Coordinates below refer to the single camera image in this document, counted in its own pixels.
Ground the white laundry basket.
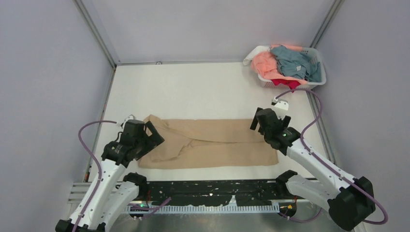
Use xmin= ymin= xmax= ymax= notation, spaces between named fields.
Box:
xmin=243 ymin=45 xmax=326 ymax=89

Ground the white cloth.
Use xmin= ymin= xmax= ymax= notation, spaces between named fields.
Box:
xmin=242 ymin=45 xmax=270 ymax=66

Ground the blue grey t shirt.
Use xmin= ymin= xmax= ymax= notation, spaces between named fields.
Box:
xmin=270 ymin=45 xmax=322 ymax=83

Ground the pink t shirt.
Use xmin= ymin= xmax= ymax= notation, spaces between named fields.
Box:
xmin=250 ymin=51 xmax=308 ymax=85

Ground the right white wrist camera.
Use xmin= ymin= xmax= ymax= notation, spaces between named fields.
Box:
xmin=271 ymin=98 xmax=289 ymax=111

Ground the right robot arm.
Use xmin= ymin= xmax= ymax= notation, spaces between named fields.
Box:
xmin=250 ymin=108 xmax=376 ymax=231

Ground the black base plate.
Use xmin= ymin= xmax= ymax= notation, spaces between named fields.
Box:
xmin=136 ymin=179 xmax=294 ymax=206

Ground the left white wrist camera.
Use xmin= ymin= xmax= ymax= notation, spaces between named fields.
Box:
xmin=117 ymin=115 xmax=135 ymax=128

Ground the red t shirt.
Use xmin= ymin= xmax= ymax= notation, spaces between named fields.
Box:
xmin=271 ymin=79 xmax=301 ymax=89

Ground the beige t shirt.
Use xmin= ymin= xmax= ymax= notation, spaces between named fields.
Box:
xmin=138 ymin=115 xmax=279 ymax=169

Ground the white slotted cable duct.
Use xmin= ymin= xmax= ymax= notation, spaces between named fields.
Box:
xmin=121 ymin=203 xmax=280 ymax=215

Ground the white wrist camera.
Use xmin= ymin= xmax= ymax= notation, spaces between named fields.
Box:
xmin=117 ymin=115 xmax=135 ymax=128
xmin=271 ymin=98 xmax=289 ymax=111

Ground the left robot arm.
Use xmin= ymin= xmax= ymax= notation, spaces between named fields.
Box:
xmin=55 ymin=118 xmax=164 ymax=232

